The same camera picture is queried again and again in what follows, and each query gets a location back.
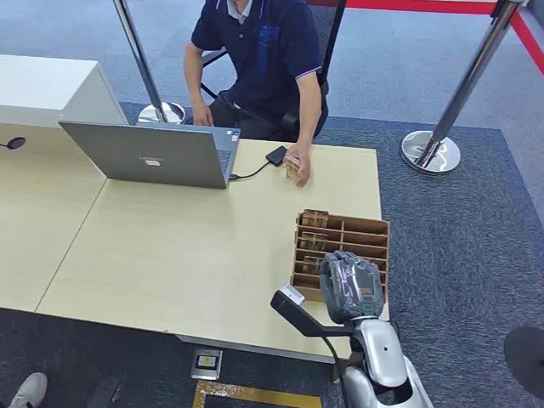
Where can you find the person's right hand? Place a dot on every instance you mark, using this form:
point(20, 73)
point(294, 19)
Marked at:
point(202, 117)

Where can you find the person's left hand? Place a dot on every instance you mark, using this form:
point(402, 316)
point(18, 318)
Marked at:
point(307, 163)

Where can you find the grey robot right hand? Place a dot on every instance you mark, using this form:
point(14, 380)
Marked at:
point(350, 287)

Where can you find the autumn print card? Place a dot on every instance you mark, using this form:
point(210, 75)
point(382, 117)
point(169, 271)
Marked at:
point(311, 264)
point(292, 167)
point(315, 218)
point(312, 241)

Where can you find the person's left forearm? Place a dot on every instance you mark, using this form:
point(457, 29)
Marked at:
point(309, 107)

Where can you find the person's right forearm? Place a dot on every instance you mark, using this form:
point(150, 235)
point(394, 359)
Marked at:
point(193, 76)

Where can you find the wooden card organizer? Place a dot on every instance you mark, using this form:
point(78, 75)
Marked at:
point(361, 236)

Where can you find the person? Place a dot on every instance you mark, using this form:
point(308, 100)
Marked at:
point(263, 56)

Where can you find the grey laptop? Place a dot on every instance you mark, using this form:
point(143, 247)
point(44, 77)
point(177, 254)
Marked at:
point(149, 157)

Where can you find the grey desk underframe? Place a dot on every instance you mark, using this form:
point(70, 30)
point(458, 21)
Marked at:
point(255, 348)

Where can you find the black office chair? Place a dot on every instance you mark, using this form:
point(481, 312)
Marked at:
point(324, 22)

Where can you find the metal floor socket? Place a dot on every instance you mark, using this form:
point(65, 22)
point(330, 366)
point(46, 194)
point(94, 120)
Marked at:
point(206, 363)

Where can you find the white cabinet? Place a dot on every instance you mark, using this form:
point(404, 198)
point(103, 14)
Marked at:
point(42, 81)

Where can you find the red barrier belt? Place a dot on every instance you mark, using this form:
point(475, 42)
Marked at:
point(425, 5)

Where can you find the black round object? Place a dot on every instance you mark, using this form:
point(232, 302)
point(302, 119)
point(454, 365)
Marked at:
point(527, 360)

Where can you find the black round desk disc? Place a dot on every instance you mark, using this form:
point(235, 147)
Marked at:
point(16, 143)

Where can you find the grey shoe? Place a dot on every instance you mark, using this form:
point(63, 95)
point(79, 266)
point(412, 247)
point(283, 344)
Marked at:
point(29, 391)

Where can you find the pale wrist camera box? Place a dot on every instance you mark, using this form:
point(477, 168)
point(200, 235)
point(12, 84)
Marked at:
point(291, 294)

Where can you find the chrome stanchion post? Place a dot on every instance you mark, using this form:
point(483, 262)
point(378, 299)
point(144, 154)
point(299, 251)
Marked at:
point(140, 62)
point(467, 84)

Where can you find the yellow floor tape frame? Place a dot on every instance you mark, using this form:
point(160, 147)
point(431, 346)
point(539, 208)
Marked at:
point(255, 394)

